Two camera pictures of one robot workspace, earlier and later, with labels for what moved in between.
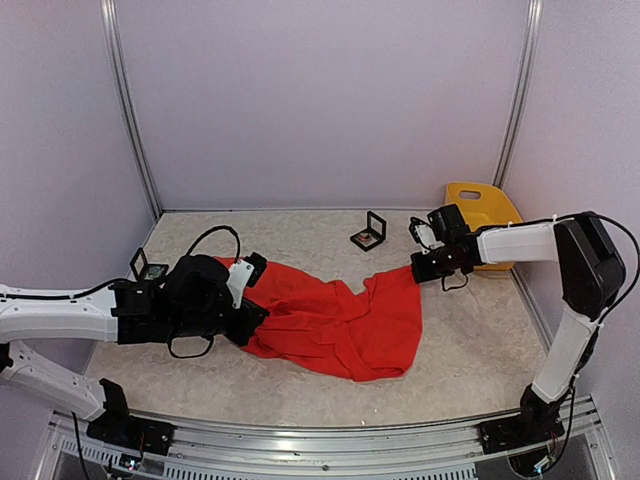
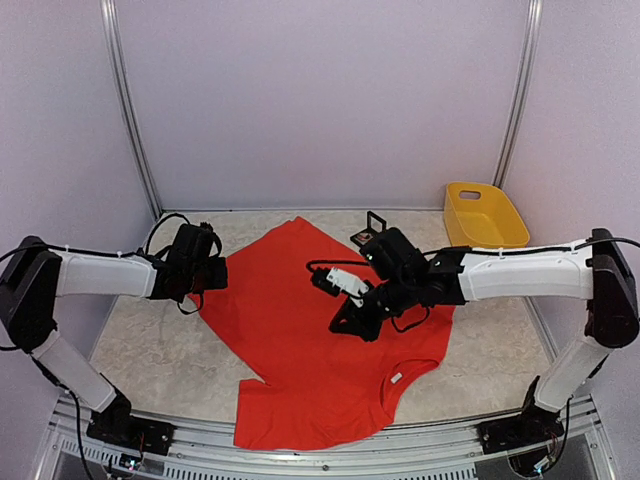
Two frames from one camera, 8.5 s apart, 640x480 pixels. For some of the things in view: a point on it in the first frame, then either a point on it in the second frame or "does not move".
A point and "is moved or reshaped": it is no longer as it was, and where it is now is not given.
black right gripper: (420, 272) to (366, 328)
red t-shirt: (363, 333) is moved or reshaped
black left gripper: (251, 317) to (220, 279)
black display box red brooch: (373, 235) does not move
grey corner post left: (109, 16) does not move
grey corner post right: (522, 95) does not move
